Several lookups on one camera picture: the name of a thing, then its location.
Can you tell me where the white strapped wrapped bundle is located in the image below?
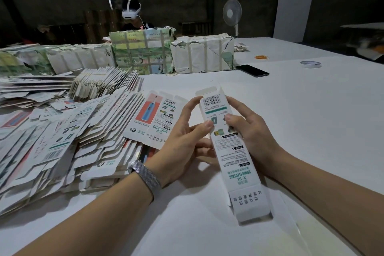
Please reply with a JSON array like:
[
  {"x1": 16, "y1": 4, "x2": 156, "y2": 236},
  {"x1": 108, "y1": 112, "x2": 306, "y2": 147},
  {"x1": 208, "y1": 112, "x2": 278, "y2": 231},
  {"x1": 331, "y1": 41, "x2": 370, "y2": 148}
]
[{"x1": 170, "y1": 33, "x2": 236, "y2": 74}]

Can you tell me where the person's right forearm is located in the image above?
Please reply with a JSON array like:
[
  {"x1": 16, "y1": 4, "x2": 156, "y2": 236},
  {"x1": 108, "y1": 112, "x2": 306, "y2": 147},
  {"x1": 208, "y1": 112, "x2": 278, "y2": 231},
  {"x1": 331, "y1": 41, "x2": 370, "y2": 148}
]
[{"x1": 267, "y1": 148, "x2": 384, "y2": 256}]

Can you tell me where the black smartphone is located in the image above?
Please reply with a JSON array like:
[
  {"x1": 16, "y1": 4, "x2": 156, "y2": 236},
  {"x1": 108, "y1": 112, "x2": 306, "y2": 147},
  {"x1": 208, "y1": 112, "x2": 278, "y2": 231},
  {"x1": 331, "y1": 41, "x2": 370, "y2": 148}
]
[{"x1": 235, "y1": 64, "x2": 270, "y2": 78}]

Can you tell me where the fanned stack of white cartons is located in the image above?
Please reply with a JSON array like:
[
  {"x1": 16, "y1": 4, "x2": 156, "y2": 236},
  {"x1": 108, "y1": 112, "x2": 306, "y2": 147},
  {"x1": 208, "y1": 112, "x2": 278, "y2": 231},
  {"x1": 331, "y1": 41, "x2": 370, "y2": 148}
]
[{"x1": 69, "y1": 67, "x2": 143, "y2": 100}]

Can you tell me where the person's left forearm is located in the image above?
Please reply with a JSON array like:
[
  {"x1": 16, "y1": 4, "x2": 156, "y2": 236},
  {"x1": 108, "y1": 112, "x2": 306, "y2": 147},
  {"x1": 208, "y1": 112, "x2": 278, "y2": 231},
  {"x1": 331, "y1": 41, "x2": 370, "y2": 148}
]
[{"x1": 18, "y1": 175, "x2": 154, "y2": 256}]

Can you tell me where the person's right hand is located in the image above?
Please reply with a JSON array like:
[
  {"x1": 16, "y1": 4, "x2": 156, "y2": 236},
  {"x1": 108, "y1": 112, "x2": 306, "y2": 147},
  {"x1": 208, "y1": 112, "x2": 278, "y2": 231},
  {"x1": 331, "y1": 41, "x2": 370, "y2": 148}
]
[{"x1": 224, "y1": 96, "x2": 286, "y2": 176}]

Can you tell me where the white standing fan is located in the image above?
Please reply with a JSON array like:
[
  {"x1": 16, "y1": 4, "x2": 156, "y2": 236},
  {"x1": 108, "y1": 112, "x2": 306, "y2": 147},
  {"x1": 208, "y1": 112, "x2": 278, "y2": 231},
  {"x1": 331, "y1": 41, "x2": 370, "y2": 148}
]
[{"x1": 222, "y1": 0, "x2": 243, "y2": 38}]

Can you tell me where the pile of cartons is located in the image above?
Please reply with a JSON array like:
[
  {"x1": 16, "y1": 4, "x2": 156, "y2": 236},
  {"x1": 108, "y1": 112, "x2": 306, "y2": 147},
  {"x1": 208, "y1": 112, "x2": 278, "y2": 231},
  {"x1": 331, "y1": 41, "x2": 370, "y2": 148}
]
[{"x1": 0, "y1": 70, "x2": 188, "y2": 214}]

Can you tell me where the row of white wrapped bundles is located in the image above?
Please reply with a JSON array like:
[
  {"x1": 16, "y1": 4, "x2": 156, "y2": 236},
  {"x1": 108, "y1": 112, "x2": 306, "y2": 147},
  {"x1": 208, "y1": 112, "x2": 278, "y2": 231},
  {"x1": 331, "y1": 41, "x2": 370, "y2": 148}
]
[{"x1": 0, "y1": 43, "x2": 115, "y2": 75}]

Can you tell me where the person's left hand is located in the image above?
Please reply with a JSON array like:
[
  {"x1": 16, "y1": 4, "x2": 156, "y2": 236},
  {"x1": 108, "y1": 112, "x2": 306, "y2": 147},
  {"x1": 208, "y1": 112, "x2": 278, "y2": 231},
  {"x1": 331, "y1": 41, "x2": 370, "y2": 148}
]
[{"x1": 144, "y1": 96, "x2": 218, "y2": 188}]

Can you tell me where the cluttered side table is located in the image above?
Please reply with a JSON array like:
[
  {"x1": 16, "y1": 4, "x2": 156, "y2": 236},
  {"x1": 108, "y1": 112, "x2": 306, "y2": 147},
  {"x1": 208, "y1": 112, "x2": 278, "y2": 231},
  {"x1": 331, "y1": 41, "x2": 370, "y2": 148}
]
[{"x1": 341, "y1": 22, "x2": 384, "y2": 62}]

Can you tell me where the grey band wristwatch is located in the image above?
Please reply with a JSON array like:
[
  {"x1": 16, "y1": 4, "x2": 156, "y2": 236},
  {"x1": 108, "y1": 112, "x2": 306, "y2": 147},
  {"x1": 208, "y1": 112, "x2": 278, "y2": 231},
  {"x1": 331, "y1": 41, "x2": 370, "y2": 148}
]
[{"x1": 128, "y1": 159, "x2": 163, "y2": 201}]

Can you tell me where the green printed wrapped bundle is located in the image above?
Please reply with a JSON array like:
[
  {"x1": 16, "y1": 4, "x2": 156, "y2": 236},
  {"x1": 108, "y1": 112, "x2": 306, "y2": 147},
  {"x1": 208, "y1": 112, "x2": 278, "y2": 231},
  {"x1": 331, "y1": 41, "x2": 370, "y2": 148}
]
[{"x1": 109, "y1": 26, "x2": 176, "y2": 75}]

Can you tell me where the white tape roll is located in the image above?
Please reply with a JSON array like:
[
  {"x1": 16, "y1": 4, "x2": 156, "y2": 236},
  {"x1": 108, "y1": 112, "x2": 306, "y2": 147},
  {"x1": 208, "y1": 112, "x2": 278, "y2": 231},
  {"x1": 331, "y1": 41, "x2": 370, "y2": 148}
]
[{"x1": 299, "y1": 60, "x2": 322, "y2": 69}]

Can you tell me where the dark wooden chair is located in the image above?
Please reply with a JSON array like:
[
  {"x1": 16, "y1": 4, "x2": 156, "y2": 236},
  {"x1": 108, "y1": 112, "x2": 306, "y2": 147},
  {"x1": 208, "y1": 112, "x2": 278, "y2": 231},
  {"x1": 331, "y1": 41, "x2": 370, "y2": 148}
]
[{"x1": 179, "y1": 21, "x2": 212, "y2": 36}]

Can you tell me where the toothbrush carton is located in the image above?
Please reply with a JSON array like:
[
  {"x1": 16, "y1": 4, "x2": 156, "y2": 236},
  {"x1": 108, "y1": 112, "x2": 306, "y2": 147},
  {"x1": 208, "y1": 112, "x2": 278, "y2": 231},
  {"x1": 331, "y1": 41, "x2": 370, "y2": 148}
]
[{"x1": 196, "y1": 86, "x2": 272, "y2": 224}]

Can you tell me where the white board panel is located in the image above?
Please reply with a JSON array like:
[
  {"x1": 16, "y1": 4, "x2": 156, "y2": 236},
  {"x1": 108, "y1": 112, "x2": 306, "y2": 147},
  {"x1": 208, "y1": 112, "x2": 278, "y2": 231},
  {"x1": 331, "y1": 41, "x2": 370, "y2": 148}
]
[{"x1": 273, "y1": 0, "x2": 320, "y2": 43}]

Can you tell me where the white head-mounted camera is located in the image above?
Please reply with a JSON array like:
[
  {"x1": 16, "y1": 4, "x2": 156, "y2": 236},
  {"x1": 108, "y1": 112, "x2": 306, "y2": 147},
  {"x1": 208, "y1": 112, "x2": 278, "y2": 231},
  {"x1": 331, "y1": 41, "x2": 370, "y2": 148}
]
[{"x1": 108, "y1": 0, "x2": 142, "y2": 21}]

